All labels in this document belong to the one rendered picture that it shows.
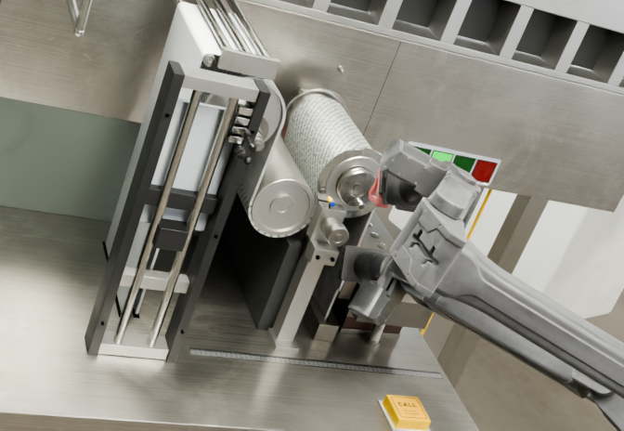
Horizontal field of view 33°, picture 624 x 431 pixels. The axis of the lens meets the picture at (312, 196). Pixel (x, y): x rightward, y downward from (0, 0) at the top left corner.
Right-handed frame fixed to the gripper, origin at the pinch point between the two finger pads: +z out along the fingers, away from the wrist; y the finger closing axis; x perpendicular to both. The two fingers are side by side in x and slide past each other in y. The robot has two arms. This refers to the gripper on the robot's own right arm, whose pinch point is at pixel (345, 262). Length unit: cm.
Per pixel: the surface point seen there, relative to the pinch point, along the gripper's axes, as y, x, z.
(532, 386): 161, -39, 146
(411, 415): 9.6, -26.0, -16.8
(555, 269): 165, 8, 146
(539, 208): 75, 21, 42
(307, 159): -12.3, 18.4, -2.1
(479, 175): 41, 24, 21
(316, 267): -9.3, -1.6, -6.5
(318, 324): -2.2, -13.0, 3.4
